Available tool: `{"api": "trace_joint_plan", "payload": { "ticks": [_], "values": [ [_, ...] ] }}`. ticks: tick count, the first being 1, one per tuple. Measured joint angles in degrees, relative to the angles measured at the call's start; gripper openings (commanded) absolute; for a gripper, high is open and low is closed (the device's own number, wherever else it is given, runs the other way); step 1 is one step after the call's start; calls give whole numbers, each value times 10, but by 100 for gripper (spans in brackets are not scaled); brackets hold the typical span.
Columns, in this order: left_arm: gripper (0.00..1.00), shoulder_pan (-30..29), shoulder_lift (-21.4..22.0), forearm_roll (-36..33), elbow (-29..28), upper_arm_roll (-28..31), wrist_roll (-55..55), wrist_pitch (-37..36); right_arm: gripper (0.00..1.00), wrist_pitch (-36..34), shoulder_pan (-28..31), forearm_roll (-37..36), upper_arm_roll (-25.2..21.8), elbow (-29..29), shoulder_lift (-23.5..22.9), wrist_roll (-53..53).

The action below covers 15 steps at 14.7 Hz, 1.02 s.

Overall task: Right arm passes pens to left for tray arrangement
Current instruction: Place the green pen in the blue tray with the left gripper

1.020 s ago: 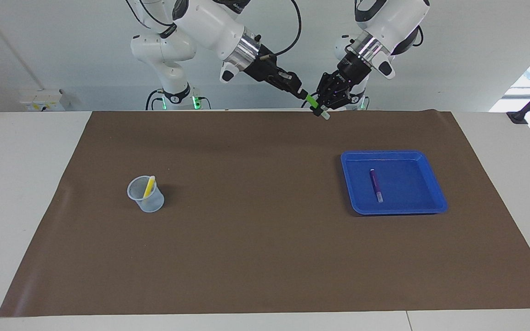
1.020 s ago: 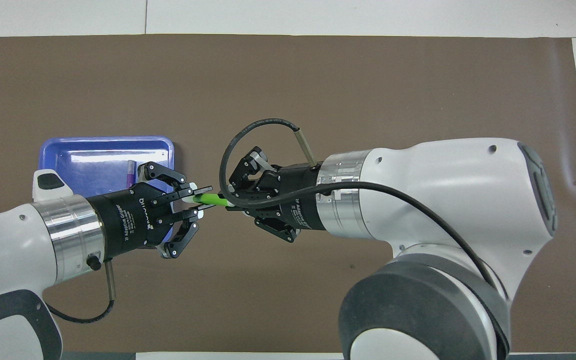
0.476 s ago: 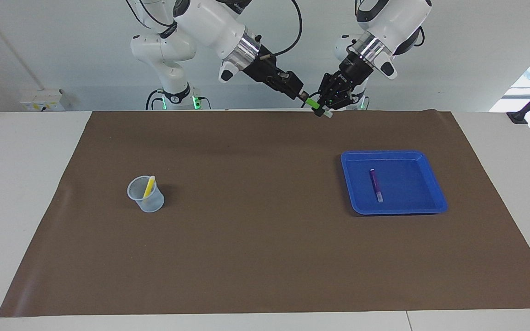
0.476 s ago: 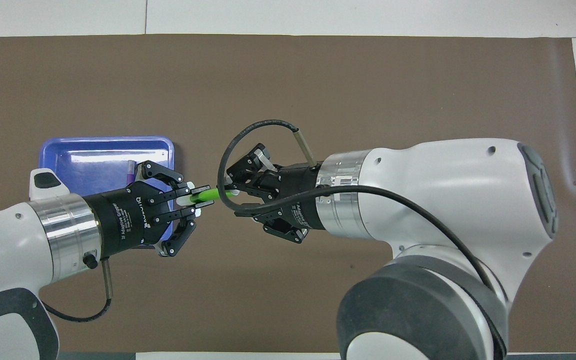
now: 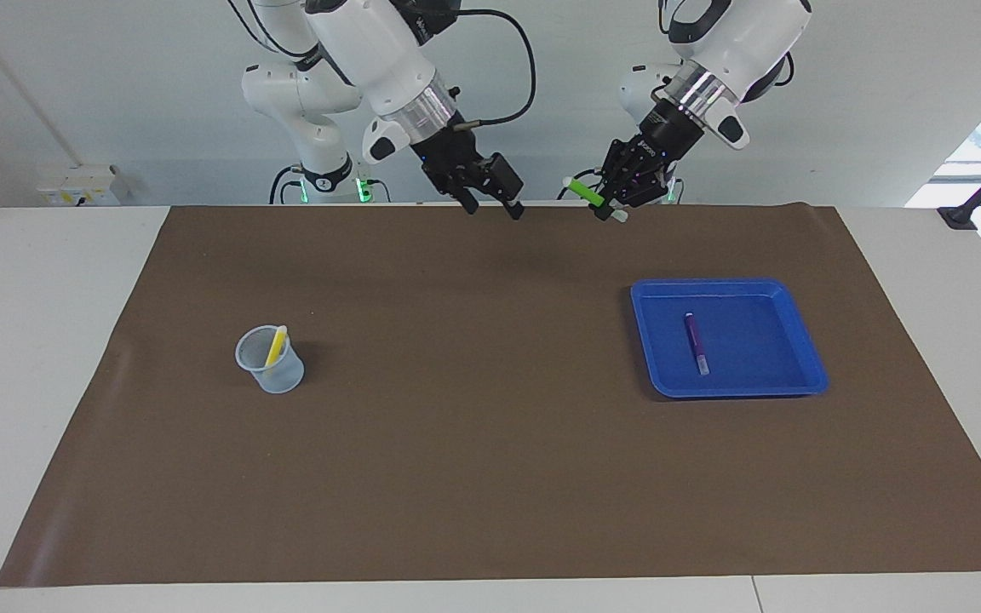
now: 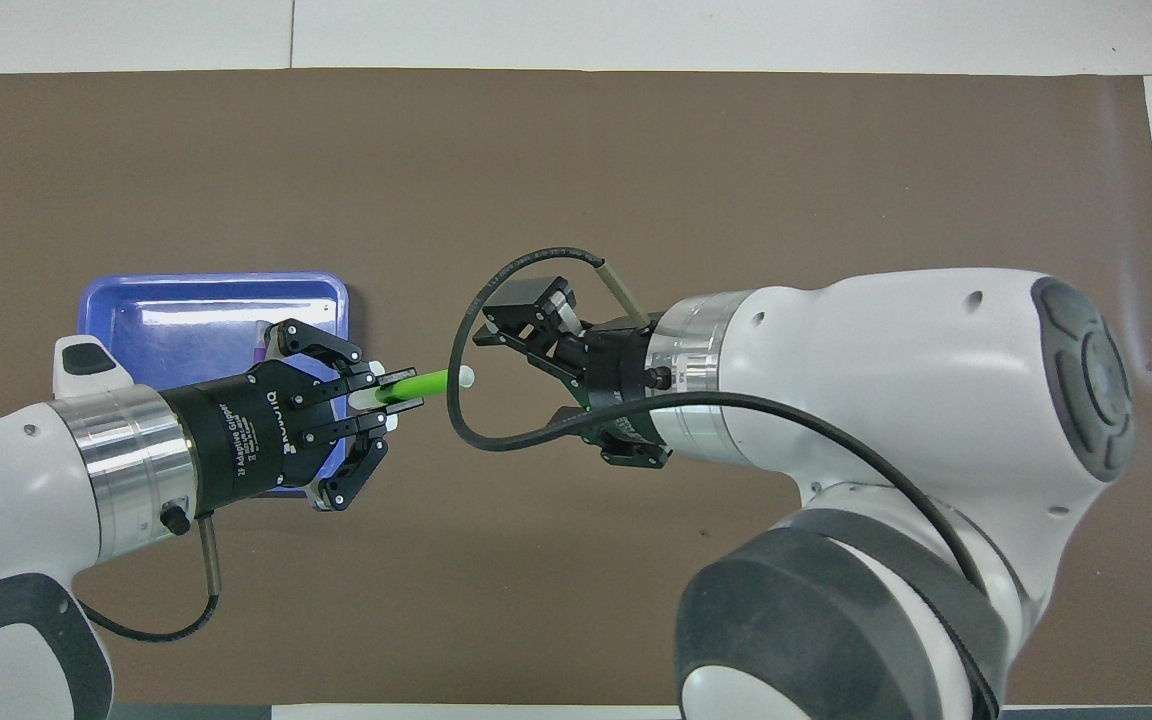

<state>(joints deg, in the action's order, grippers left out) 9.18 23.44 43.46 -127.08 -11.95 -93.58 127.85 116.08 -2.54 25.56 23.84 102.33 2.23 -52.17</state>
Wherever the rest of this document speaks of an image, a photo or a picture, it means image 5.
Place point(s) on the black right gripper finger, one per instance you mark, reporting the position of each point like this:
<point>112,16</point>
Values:
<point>509,187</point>
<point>469,200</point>

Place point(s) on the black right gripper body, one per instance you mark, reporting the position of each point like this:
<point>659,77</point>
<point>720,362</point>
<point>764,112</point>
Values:
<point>452,162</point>

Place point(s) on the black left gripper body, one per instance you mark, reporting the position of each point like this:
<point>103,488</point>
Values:
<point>665,140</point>

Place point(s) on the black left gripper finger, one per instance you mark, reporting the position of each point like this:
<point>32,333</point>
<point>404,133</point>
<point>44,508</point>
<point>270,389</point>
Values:
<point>610,174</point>
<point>627,203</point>

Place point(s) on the green marker pen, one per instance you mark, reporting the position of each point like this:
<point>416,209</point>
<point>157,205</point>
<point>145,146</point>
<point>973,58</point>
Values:
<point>584,191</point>

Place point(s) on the purple marker pen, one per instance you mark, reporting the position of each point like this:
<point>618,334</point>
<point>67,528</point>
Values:
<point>697,345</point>

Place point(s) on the yellow marker pen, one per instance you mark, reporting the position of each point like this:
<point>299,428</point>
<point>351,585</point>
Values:
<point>276,347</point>

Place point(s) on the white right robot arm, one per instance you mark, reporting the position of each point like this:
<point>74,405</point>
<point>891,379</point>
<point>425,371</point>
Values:
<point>371,51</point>

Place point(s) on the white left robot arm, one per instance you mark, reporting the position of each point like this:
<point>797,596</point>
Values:
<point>746,42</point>

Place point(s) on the blue plastic tray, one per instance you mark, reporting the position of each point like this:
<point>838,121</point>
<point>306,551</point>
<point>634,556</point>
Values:
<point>763,340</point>

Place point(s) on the clear plastic cup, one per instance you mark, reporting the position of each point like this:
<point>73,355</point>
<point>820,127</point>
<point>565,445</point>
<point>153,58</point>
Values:
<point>282,375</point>

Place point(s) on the brown table mat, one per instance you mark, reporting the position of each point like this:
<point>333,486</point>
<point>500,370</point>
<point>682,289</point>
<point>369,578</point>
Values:
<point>490,477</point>

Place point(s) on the white wall socket box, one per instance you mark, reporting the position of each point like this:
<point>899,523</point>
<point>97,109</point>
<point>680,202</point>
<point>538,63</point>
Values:
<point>77,183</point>

